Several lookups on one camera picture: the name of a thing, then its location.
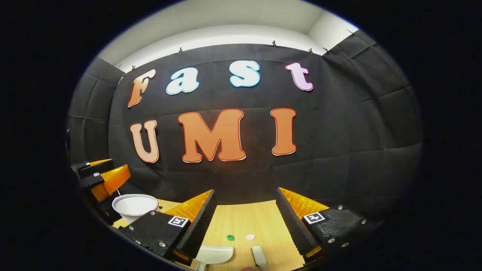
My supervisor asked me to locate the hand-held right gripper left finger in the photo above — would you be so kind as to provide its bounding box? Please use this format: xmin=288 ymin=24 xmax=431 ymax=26
xmin=120 ymin=189 xmax=218 ymax=264

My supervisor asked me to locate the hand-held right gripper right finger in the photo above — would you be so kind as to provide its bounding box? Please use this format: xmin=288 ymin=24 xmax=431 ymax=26
xmin=276 ymin=187 xmax=379 ymax=266

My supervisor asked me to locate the white ribbed garbage bin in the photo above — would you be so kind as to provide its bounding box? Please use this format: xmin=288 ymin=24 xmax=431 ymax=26
xmin=111 ymin=193 xmax=159 ymax=225

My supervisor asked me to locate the grey plastic dustpan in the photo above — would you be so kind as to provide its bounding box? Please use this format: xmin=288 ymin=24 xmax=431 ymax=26
xmin=194 ymin=245 xmax=234 ymax=271

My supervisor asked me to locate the small grey broom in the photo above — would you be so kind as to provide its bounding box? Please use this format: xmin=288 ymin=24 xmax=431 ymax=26
xmin=251 ymin=245 xmax=268 ymax=271

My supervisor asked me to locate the wooden desktop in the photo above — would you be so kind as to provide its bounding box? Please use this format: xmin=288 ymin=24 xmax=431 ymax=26
xmin=112 ymin=199 xmax=306 ymax=271

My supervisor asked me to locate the row of small cloth clips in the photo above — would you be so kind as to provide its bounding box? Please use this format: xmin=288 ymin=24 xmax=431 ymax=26
xmin=116 ymin=29 xmax=359 ymax=73

